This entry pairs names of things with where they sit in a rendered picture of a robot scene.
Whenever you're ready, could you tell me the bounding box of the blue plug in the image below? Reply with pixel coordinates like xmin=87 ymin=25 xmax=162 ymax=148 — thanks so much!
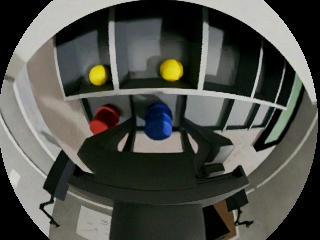
xmin=144 ymin=103 xmax=173 ymax=141

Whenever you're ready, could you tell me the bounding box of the yellow marble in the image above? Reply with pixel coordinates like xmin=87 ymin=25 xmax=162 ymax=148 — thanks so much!
xmin=89 ymin=65 xmax=110 ymax=85
xmin=160 ymin=59 xmax=183 ymax=82

